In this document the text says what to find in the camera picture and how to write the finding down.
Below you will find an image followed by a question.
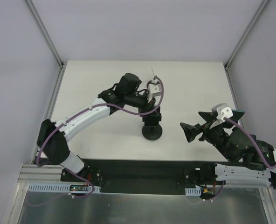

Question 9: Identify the black phone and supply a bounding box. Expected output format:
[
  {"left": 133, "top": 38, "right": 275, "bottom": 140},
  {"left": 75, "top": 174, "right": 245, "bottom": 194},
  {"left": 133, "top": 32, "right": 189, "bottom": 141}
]
[
  {"left": 142, "top": 106, "right": 162, "bottom": 127},
  {"left": 230, "top": 110, "right": 245, "bottom": 123}
]

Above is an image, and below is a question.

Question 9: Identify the black phone stand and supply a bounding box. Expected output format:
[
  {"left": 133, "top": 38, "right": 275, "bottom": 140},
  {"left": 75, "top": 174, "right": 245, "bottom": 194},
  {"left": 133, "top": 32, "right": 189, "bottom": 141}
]
[
  {"left": 142, "top": 125, "right": 163, "bottom": 141},
  {"left": 222, "top": 116, "right": 239, "bottom": 129}
]

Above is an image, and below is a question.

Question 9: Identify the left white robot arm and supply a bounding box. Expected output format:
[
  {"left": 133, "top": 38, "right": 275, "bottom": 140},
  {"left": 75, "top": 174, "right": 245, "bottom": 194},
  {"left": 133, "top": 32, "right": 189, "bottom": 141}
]
[{"left": 36, "top": 73, "right": 164, "bottom": 182}]

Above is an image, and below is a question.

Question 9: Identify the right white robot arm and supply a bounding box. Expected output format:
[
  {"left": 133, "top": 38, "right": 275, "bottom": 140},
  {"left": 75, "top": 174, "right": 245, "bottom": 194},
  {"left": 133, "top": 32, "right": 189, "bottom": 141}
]
[{"left": 180, "top": 110, "right": 276, "bottom": 190}]

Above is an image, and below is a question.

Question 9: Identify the brown disc small stand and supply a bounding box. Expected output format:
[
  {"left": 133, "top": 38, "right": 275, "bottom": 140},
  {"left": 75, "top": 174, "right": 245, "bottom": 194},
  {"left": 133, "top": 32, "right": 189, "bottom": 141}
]
[{"left": 151, "top": 68, "right": 158, "bottom": 80}]

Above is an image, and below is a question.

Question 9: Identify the metal sheet front panel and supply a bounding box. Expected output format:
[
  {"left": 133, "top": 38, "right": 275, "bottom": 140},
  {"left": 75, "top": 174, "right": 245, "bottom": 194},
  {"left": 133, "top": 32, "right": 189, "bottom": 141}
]
[{"left": 19, "top": 188, "right": 267, "bottom": 224}]

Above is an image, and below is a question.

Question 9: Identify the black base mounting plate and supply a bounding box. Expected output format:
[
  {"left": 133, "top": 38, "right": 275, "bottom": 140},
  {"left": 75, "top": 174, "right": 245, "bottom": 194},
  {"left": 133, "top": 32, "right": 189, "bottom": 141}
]
[{"left": 60, "top": 159, "right": 227, "bottom": 195}]

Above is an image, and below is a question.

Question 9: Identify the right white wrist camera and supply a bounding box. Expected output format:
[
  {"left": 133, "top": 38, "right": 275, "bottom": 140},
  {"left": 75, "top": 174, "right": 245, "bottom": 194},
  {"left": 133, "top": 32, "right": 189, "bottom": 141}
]
[{"left": 210, "top": 103, "right": 233, "bottom": 129}]

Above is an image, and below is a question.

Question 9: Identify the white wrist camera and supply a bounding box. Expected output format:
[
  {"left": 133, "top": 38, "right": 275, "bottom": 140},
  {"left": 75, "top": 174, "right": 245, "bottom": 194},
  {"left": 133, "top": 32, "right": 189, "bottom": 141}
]
[
  {"left": 147, "top": 79, "right": 162, "bottom": 97},
  {"left": 210, "top": 103, "right": 233, "bottom": 129}
]

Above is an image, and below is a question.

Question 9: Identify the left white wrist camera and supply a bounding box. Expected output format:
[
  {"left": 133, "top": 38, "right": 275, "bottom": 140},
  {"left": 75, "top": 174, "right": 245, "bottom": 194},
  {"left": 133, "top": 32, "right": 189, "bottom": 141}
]
[{"left": 147, "top": 79, "right": 162, "bottom": 97}]

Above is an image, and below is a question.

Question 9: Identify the right white cable duct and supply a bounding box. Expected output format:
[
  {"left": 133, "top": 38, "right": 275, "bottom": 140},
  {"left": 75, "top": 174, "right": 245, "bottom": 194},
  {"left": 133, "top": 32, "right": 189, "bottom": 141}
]
[{"left": 185, "top": 186, "right": 201, "bottom": 196}]

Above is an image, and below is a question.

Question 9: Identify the white cable duct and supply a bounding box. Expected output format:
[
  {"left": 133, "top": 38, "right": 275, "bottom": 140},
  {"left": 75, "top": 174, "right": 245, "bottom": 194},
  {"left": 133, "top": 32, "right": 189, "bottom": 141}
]
[
  {"left": 185, "top": 186, "right": 201, "bottom": 196},
  {"left": 28, "top": 183, "right": 101, "bottom": 194}
]

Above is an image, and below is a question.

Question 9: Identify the right aluminium frame post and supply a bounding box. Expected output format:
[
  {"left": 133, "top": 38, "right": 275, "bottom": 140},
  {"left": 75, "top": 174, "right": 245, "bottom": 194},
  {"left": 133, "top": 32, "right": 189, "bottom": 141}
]
[{"left": 224, "top": 0, "right": 271, "bottom": 71}]

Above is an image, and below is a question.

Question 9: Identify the aluminium frame post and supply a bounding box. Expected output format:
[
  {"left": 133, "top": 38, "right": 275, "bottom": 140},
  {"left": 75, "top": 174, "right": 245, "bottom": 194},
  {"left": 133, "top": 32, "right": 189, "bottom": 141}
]
[
  {"left": 224, "top": 0, "right": 271, "bottom": 71},
  {"left": 24, "top": 0, "right": 65, "bottom": 69}
]

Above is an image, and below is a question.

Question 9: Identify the front aluminium rail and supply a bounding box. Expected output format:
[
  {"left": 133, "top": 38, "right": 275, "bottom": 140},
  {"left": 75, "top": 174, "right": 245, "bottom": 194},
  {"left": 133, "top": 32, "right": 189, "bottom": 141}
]
[{"left": 18, "top": 165, "right": 63, "bottom": 183}]

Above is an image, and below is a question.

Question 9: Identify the left white cable duct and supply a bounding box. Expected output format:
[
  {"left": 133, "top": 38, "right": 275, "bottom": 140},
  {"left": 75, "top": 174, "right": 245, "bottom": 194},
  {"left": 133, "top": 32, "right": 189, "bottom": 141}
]
[{"left": 28, "top": 183, "right": 101, "bottom": 194}]

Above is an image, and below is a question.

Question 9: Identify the left aluminium frame post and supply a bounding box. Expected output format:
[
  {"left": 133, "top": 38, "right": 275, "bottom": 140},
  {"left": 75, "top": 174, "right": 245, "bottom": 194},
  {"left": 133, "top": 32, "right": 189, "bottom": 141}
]
[{"left": 24, "top": 0, "right": 65, "bottom": 69}]

